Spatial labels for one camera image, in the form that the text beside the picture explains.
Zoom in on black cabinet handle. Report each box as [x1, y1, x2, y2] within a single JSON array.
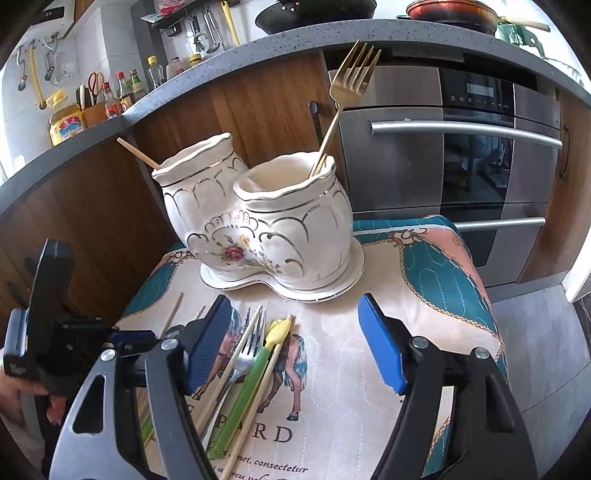
[[309, 100, 325, 149]]

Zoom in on black wok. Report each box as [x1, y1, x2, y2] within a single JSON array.
[[255, 0, 377, 34]]

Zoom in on printed quilted cloth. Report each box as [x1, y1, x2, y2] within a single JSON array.
[[115, 215, 509, 480]]

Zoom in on white ceramic double utensil holder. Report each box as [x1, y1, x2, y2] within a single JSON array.
[[151, 132, 365, 304]]

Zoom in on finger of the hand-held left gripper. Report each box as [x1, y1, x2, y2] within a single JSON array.
[[107, 329, 160, 358]]

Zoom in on silver fork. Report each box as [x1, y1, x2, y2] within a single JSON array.
[[201, 305, 269, 457]]

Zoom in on light green plastic utensil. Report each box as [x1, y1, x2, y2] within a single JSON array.
[[139, 397, 155, 448]]

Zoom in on gold fork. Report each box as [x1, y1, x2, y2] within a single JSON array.
[[308, 41, 383, 178]]

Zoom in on grey speckled countertop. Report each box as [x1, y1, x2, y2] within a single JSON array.
[[0, 18, 591, 208]]

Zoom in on red rusty pan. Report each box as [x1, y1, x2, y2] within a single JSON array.
[[398, 0, 551, 35]]

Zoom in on person's left hand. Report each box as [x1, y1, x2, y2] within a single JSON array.
[[0, 376, 68, 428]]

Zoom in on hanging steel ladle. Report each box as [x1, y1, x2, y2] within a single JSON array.
[[204, 9, 221, 54]]

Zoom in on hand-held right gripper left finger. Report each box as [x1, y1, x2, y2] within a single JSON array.
[[48, 294, 234, 480]]

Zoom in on green utensil with yellow tip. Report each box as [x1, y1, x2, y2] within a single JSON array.
[[210, 316, 294, 457]]

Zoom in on wooden knife block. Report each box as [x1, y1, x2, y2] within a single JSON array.
[[81, 100, 109, 129]]

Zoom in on red handled scissors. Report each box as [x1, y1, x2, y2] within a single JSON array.
[[88, 71, 105, 107]]

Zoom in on black wall rack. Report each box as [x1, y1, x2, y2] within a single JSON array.
[[139, 9, 195, 38]]

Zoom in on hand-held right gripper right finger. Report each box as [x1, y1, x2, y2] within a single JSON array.
[[358, 293, 541, 480]]

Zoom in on dark sauce bottle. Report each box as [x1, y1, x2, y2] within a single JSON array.
[[115, 71, 134, 112]]

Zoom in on grey water pipe valve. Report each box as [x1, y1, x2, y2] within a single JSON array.
[[43, 36, 63, 80], [16, 44, 29, 92]]

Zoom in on stainless steel built-in oven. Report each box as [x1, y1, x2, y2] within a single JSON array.
[[328, 65, 565, 289]]

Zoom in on yellow jar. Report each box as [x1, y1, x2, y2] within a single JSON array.
[[48, 104, 86, 147]]

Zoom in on clear bottle with yellow cap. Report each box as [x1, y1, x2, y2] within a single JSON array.
[[147, 55, 165, 90]]

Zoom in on red label sauce bottle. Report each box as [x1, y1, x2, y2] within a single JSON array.
[[102, 82, 122, 121]]

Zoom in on green glass container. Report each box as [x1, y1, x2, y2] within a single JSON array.
[[496, 23, 546, 51]]

